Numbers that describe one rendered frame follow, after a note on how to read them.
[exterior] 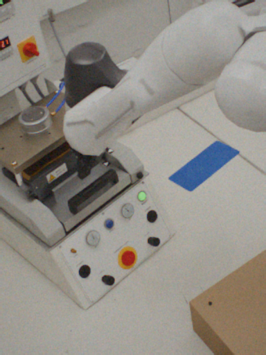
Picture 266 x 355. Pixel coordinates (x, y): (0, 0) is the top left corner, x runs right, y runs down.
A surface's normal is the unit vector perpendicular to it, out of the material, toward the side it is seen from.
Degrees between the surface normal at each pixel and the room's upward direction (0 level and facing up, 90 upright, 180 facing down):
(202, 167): 0
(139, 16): 90
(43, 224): 41
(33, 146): 0
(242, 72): 17
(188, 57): 84
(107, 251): 65
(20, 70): 90
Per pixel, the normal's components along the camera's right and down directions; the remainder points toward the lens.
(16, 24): 0.68, 0.41
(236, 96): -0.58, 0.42
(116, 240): 0.55, 0.06
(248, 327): -0.18, -0.68
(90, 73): 0.04, 0.70
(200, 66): -0.28, 0.82
